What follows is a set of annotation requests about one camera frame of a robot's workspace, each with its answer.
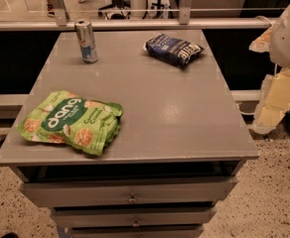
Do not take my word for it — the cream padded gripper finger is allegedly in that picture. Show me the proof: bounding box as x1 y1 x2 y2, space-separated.
251 104 285 135

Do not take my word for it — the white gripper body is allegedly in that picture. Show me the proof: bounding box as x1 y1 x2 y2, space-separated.
265 66 290 115

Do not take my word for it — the silver blue Red Bull can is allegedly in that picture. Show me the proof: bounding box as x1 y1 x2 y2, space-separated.
74 20 98 63

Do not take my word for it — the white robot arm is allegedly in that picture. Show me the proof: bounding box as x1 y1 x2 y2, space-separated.
249 4 290 134

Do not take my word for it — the top grey drawer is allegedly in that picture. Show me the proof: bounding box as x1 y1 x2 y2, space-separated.
20 177 237 207

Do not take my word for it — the grey drawer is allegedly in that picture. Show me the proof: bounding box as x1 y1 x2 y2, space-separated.
52 206 216 228
65 225 206 238
20 177 237 207

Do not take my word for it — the dark blue chip bag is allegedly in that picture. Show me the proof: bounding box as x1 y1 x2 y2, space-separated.
144 34 205 69

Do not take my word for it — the grey drawer cabinet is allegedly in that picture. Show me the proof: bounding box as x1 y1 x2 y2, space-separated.
0 29 260 238

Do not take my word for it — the black office chair base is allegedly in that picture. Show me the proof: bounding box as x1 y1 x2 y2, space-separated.
98 0 130 20

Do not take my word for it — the green dang snack bag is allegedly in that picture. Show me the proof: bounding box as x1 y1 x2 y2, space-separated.
18 90 123 156

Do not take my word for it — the bottom grey drawer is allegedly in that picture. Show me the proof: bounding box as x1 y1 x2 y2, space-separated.
65 225 206 238

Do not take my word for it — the middle grey drawer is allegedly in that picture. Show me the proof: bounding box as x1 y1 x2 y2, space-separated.
52 206 216 228

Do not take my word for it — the white cable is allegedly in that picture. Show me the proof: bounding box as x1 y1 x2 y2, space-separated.
254 15 274 27

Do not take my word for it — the metal guard rail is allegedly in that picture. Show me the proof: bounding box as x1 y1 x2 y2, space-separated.
0 0 276 31

